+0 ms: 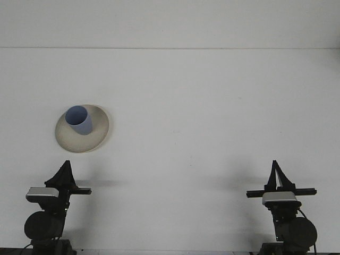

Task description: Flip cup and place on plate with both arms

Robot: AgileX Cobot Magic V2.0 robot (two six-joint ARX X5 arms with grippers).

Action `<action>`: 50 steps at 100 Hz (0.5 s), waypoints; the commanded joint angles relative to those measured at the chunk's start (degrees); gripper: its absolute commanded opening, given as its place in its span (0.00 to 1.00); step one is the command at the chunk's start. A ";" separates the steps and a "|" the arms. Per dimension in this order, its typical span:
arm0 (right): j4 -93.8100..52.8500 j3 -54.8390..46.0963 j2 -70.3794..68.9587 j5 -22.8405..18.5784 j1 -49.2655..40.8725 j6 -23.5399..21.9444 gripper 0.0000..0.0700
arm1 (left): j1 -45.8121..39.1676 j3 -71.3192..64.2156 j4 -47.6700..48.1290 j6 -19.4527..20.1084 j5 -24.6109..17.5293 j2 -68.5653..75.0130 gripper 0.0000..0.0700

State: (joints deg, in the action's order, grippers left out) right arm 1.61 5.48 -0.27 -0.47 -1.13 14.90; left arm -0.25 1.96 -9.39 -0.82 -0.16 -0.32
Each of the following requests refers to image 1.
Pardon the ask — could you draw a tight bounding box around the pale blue cup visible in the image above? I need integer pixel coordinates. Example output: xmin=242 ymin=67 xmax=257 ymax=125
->
xmin=64 ymin=105 xmax=93 ymax=137

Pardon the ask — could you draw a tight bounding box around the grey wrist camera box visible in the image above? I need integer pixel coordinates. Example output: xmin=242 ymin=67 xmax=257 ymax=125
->
xmin=261 ymin=191 xmax=297 ymax=206
xmin=25 ymin=186 xmax=60 ymax=202

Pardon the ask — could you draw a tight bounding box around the pale round plate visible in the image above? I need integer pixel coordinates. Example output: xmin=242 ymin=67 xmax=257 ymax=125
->
xmin=54 ymin=104 xmax=111 ymax=154

